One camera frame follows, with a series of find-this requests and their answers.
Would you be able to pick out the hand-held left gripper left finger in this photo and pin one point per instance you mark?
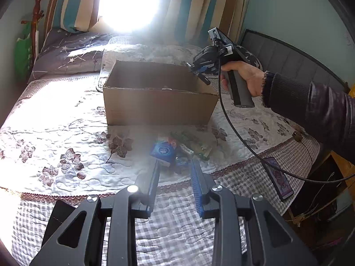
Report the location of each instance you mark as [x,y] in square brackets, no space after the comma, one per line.
[152,183]

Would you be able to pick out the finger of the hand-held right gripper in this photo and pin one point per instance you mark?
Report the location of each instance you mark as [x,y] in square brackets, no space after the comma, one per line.
[206,68]

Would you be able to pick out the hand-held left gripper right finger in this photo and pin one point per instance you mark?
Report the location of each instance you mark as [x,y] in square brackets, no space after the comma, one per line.
[198,188]

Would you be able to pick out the small blue item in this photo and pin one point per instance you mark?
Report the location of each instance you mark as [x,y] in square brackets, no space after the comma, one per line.
[182,162]

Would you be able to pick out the brown cardboard box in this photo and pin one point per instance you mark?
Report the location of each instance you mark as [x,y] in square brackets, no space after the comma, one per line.
[155,108]

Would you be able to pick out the person's right forearm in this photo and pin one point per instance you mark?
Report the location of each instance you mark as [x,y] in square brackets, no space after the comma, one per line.
[310,108]

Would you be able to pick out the person's right hand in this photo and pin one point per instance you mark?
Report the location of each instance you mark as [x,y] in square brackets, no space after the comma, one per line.
[249,77]

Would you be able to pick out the blue carton with round logo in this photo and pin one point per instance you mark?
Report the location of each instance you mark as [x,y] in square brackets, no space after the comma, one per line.
[162,151]

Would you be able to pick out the dark star print pillow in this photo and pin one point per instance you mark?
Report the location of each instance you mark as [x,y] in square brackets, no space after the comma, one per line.
[253,59]

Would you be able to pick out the green white sachet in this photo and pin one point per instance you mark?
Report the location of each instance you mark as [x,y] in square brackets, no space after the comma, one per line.
[203,151]

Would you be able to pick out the red white blue packet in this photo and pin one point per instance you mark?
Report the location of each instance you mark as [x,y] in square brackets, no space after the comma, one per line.
[167,140]

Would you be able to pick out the wide striped curtain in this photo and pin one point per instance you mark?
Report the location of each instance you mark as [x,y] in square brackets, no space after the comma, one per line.
[194,11]

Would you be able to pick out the olive green sachets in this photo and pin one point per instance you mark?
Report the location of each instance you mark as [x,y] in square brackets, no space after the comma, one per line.
[191,138]

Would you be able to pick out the folded floral blanket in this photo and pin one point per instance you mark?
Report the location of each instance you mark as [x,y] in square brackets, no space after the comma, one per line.
[155,52]

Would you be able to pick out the grey padded headboard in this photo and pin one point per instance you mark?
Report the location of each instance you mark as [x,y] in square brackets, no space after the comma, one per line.
[291,58]

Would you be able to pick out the phone with pink case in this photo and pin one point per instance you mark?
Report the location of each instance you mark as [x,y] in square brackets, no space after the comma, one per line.
[278,180]

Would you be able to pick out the floral checked bedspread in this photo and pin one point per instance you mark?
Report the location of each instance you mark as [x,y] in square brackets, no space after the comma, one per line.
[69,133]

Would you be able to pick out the black flat case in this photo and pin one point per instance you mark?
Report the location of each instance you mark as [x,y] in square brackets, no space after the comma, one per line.
[55,213]

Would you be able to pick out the bright window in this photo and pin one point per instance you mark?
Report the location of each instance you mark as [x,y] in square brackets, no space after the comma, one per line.
[127,2]

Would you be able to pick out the small brown gadget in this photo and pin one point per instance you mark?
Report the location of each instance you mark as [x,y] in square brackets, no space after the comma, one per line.
[298,136]

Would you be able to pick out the dark bedside table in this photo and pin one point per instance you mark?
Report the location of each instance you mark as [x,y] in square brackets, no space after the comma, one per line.
[319,194]

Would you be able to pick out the star-patterned pillow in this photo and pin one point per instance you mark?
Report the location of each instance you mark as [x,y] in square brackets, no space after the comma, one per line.
[69,55]

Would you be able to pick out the narrow striped curtain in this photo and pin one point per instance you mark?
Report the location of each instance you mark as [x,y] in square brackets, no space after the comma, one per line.
[72,5]

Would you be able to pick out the wooden coat rack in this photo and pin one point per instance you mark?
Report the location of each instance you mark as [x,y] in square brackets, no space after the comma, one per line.
[36,13]

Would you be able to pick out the green shopping bag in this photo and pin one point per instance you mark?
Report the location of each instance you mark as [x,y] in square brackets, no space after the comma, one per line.
[22,52]

